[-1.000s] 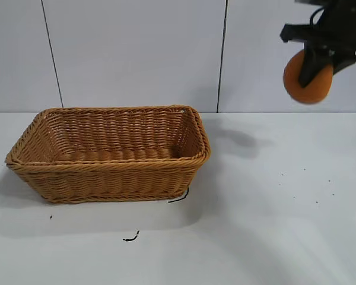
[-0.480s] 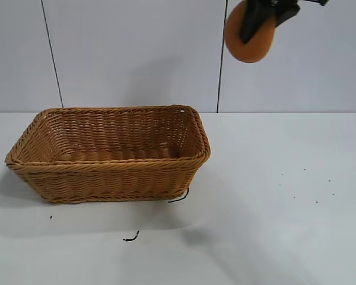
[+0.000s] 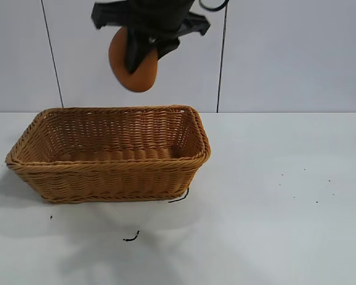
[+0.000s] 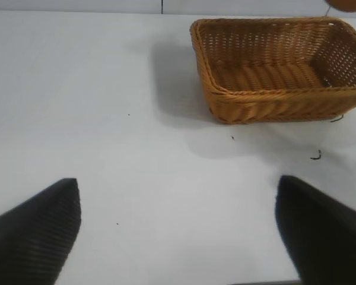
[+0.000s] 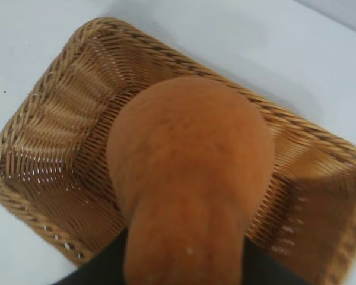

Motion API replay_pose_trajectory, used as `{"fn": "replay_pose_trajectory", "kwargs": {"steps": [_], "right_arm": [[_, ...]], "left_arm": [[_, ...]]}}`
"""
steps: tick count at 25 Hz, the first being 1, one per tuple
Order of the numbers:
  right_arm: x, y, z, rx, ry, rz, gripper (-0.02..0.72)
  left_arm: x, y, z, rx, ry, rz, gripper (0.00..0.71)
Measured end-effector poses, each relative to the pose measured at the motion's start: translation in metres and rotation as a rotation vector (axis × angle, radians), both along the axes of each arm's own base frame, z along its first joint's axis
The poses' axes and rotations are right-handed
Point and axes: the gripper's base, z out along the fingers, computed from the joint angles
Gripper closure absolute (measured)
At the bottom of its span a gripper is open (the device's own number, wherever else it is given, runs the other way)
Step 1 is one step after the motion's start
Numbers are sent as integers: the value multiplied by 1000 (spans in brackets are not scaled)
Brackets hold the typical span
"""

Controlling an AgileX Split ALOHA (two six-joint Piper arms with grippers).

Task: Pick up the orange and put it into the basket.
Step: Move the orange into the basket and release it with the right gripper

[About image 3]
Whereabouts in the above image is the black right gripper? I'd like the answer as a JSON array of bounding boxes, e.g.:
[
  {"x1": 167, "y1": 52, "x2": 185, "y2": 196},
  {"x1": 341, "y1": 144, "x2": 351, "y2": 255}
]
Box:
[{"x1": 91, "y1": 0, "x2": 212, "y2": 75}]

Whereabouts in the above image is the orange-brown bread bun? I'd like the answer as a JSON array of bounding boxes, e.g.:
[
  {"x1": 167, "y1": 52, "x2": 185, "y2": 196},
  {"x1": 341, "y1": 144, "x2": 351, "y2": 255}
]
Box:
[{"x1": 108, "y1": 27, "x2": 160, "y2": 93}]

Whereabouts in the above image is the brown woven wicker basket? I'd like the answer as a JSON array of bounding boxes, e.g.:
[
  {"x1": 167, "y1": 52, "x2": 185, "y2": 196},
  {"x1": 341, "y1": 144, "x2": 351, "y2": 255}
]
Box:
[{"x1": 4, "y1": 104, "x2": 212, "y2": 205}]

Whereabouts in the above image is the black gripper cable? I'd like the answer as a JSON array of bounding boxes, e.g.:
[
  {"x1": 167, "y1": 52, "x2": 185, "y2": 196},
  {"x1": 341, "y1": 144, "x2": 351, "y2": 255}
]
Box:
[{"x1": 199, "y1": 0, "x2": 228, "y2": 12}]

